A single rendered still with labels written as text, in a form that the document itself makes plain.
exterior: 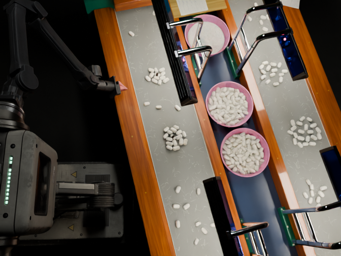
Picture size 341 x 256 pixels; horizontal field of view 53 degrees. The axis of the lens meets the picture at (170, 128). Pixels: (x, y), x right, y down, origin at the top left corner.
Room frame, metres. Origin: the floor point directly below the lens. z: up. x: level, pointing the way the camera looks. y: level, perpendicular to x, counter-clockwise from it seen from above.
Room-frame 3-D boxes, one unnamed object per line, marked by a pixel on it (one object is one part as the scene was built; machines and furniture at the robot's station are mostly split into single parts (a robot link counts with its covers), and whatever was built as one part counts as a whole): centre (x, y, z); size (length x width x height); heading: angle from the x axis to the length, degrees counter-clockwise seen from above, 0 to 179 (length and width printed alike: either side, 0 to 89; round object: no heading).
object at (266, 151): (0.49, -0.42, 0.72); 0.27 x 0.27 x 0.10
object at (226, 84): (0.73, -0.28, 0.72); 0.27 x 0.27 x 0.10
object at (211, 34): (1.11, -0.06, 0.71); 0.22 x 0.22 x 0.06
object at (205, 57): (0.86, 0.02, 0.90); 0.20 x 0.19 x 0.45; 29
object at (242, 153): (0.49, -0.42, 0.72); 0.24 x 0.24 x 0.06
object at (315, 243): (0.21, -0.80, 0.90); 0.20 x 0.19 x 0.45; 29
